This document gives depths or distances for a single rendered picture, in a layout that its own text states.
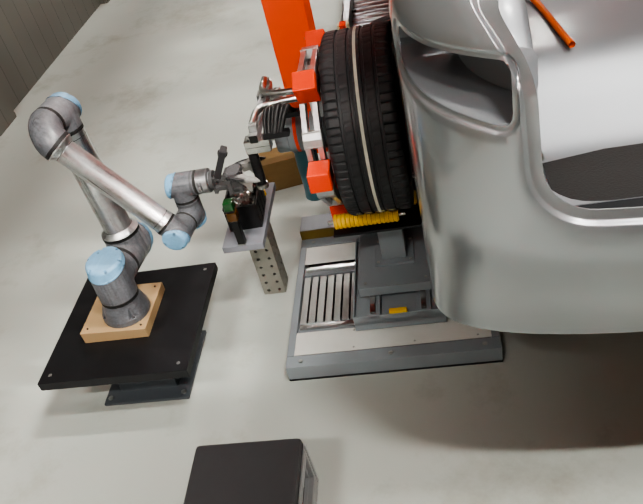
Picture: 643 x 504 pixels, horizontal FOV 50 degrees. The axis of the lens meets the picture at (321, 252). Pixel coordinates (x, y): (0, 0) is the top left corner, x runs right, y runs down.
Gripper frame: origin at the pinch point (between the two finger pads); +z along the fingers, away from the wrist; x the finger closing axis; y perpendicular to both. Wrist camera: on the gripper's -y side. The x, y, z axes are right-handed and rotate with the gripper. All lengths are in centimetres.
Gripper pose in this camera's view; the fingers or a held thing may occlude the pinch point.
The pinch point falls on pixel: (263, 167)
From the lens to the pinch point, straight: 247.9
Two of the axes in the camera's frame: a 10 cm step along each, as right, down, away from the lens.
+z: 9.8, -1.2, -1.8
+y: 2.1, 7.6, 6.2
